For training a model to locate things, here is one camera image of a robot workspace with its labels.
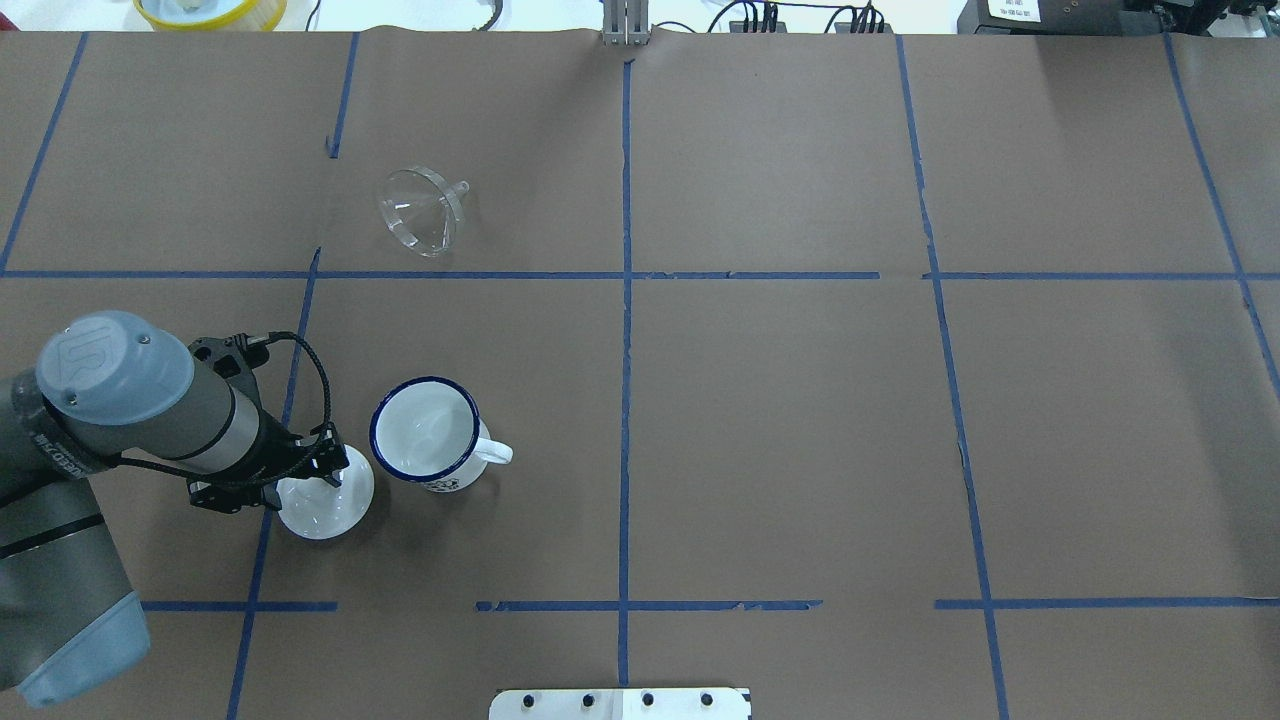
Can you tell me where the yellow tape roll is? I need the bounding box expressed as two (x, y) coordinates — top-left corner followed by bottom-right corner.
(132, 1), (289, 32)

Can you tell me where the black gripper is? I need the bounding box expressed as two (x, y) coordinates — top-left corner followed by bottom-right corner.
(187, 334), (349, 489)

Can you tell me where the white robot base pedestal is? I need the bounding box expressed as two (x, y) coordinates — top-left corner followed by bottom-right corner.
(488, 687), (753, 719)

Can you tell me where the white enamel mug blue rim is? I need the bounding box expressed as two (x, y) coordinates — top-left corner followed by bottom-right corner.
(369, 375), (515, 495)

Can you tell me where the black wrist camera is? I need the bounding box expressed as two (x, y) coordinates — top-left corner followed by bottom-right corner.
(187, 480), (280, 514)

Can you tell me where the aluminium frame post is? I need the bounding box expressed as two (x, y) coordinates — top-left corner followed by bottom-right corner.
(600, 0), (652, 47)

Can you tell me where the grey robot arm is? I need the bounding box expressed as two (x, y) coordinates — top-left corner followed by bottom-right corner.
(1, 310), (349, 708)

